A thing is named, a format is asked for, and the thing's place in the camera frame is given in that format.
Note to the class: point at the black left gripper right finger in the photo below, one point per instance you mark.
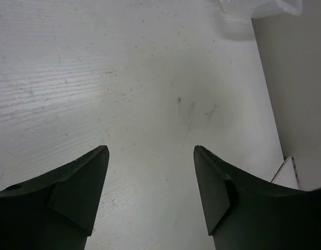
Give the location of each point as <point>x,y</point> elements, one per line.
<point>243,211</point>

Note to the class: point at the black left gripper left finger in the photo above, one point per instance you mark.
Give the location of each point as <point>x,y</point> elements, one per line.
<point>56,210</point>

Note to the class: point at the white plastic mesh basket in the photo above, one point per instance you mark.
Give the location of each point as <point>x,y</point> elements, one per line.
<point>234,18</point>

